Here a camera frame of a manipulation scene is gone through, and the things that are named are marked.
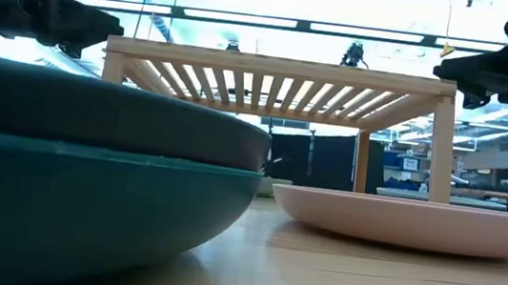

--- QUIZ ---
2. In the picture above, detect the dark grey plate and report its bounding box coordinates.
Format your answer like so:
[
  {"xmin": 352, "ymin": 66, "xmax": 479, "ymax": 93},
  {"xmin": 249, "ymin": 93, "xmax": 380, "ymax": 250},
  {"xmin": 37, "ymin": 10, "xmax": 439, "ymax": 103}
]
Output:
[{"xmin": 0, "ymin": 54, "xmax": 278, "ymax": 173}]

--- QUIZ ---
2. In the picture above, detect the light blue plate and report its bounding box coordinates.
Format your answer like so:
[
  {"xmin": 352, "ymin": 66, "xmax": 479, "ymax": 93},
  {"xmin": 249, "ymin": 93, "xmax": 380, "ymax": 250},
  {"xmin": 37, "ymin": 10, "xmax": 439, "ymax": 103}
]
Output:
[{"xmin": 375, "ymin": 185, "xmax": 508, "ymax": 213}]

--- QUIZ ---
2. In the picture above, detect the pink plate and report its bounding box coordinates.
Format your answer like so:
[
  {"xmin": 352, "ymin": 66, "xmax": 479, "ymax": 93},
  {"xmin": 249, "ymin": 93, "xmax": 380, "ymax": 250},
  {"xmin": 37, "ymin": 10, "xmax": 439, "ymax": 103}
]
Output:
[{"xmin": 266, "ymin": 181, "xmax": 508, "ymax": 261}]

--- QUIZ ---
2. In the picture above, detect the teal green plate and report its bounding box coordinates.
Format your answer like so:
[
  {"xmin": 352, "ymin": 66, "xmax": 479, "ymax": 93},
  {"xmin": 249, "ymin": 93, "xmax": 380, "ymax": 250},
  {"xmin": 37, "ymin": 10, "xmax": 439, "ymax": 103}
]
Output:
[{"xmin": 0, "ymin": 131, "xmax": 266, "ymax": 285}]

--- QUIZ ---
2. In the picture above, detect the wooden slatted shelf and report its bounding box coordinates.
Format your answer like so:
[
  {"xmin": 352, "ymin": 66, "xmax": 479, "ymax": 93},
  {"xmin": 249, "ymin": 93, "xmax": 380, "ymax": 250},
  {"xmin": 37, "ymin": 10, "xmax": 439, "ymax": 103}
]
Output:
[{"xmin": 91, "ymin": 33, "xmax": 465, "ymax": 205}]

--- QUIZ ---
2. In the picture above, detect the yellow hanging tag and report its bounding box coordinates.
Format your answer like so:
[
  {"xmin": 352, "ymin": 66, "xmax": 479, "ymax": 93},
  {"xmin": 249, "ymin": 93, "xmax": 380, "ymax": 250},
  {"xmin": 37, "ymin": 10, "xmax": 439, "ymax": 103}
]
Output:
[{"xmin": 438, "ymin": 41, "xmax": 457, "ymax": 60}]

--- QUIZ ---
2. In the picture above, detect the white sign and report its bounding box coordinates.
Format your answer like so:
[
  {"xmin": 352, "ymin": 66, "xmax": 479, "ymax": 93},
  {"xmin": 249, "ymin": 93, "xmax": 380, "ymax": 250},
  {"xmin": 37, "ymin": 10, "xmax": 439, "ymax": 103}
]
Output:
[{"xmin": 401, "ymin": 156, "xmax": 421, "ymax": 173}]

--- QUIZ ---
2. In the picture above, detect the background wooden table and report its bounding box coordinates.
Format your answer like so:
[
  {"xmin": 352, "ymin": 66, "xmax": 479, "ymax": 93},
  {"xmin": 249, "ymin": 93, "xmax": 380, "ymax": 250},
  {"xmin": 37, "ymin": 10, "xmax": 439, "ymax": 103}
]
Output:
[{"xmin": 449, "ymin": 185, "xmax": 508, "ymax": 202}]

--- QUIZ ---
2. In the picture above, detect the black hanging device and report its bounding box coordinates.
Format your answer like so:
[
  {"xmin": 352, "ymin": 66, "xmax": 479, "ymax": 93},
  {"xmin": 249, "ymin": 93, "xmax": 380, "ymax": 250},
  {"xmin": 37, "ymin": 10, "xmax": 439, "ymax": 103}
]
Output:
[{"xmin": 338, "ymin": 40, "xmax": 368, "ymax": 70}]

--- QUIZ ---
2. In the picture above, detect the black room partition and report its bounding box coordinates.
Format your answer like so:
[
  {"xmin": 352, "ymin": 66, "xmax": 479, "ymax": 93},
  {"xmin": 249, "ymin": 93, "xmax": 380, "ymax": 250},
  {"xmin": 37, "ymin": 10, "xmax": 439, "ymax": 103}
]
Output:
[{"xmin": 266, "ymin": 128, "xmax": 389, "ymax": 196}]

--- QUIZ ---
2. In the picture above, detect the black overhead beam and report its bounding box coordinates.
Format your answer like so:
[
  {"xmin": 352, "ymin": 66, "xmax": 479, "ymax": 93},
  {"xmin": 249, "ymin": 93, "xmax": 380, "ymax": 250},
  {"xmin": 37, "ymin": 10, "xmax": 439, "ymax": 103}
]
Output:
[{"xmin": 67, "ymin": 0, "xmax": 508, "ymax": 56}]

